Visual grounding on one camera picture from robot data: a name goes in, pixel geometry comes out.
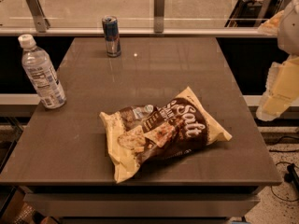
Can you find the middle metal railing bracket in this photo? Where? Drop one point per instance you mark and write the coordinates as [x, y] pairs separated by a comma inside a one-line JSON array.
[[158, 16]]

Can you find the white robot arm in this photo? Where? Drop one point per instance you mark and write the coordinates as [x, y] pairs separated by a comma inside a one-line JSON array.
[[288, 30]]

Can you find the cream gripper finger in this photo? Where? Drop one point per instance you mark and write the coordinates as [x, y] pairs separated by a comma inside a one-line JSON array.
[[270, 27], [282, 89]]

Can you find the clear plastic water bottle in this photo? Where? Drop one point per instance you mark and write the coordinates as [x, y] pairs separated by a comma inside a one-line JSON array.
[[38, 67]]

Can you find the glass railing panel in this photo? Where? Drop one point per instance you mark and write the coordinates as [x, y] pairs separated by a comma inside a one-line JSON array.
[[178, 14]]

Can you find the brown and yellow chip bag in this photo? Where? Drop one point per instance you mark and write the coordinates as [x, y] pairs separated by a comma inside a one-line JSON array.
[[141, 133]]

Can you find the blue silver redbull can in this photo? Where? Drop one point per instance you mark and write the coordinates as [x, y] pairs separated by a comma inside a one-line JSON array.
[[112, 36]]

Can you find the left metal railing bracket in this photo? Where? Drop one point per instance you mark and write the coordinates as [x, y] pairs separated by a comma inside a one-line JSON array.
[[40, 21]]

